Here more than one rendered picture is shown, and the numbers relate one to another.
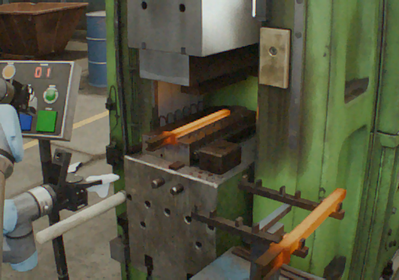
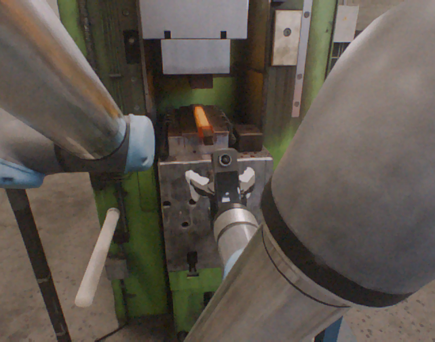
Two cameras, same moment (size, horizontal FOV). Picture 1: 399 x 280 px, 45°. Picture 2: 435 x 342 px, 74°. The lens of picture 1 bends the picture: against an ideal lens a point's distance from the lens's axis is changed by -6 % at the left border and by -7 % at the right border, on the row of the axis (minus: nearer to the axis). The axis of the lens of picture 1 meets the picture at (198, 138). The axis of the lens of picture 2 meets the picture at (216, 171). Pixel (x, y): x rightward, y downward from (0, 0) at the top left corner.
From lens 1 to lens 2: 1.14 m
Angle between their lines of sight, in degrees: 41
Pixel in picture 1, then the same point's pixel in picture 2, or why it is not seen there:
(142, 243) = (184, 243)
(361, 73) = not seen: hidden behind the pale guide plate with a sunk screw
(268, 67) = (281, 49)
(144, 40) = (169, 28)
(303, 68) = (309, 45)
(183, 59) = (222, 45)
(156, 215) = (203, 208)
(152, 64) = (181, 56)
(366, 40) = not seen: hidden behind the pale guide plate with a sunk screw
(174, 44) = (212, 28)
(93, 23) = not seen: outside the picture
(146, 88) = (136, 95)
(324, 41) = (328, 18)
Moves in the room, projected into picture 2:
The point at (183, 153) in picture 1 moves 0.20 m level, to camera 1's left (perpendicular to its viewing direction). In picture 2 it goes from (220, 142) to (172, 158)
